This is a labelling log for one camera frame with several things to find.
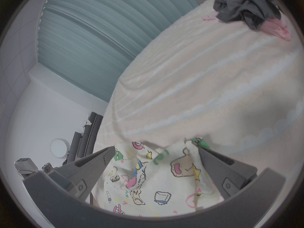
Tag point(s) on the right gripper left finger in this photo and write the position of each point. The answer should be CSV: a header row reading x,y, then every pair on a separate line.
x,y
83,174

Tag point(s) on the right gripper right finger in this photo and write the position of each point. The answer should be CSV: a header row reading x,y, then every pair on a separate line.
x,y
228,172

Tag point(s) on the white printed pyjama top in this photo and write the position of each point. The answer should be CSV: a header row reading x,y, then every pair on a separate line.
x,y
156,182

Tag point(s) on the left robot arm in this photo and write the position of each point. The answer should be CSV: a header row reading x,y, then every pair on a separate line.
x,y
25,165

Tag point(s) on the white trash bin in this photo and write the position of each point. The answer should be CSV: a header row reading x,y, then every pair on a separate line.
x,y
59,148

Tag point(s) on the bed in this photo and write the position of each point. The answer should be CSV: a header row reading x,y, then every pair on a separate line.
x,y
201,79

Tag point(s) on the blue-green curtain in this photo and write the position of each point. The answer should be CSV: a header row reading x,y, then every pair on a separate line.
x,y
106,32

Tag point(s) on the pink garment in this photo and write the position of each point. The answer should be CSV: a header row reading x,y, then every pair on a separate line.
x,y
275,28

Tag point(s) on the black garment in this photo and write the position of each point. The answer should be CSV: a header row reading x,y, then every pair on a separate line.
x,y
244,6

